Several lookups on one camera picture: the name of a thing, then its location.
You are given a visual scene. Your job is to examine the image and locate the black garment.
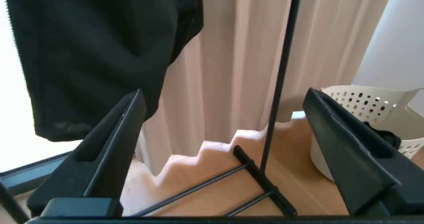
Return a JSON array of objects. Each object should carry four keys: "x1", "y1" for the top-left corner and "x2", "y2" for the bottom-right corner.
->
[{"x1": 362, "y1": 121, "x2": 402, "y2": 150}]

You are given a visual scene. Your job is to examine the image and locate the window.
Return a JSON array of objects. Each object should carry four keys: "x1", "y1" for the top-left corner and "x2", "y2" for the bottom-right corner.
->
[{"x1": 0, "y1": 0, "x2": 83, "y2": 196}]

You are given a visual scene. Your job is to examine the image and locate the black shorts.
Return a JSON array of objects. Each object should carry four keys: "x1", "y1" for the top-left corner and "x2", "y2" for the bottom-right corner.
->
[{"x1": 3, "y1": 0, "x2": 204, "y2": 142}]

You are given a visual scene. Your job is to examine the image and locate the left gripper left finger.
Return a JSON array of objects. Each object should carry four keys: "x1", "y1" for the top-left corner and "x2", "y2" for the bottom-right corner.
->
[{"x1": 26, "y1": 88, "x2": 147, "y2": 219}]

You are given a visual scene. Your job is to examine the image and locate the white laundry basket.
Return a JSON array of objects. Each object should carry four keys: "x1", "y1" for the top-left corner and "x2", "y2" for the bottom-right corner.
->
[{"x1": 309, "y1": 85, "x2": 424, "y2": 182}]

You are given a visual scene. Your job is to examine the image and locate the black clothes rack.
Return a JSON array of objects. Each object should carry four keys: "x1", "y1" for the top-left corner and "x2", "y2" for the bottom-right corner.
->
[{"x1": 0, "y1": 0, "x2": 305, "y2": 224}]

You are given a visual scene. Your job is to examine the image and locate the beige curtain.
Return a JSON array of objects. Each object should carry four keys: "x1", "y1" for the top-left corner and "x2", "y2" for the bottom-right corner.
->
[{"x1": 135, "y1": 0, "x2": 397, "y2": 177}]

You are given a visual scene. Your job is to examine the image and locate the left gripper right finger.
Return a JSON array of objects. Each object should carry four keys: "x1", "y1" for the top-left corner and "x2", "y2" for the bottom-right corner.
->
[{"x1": 302, "y1": 87, "x2": 424, "y2": 217}]

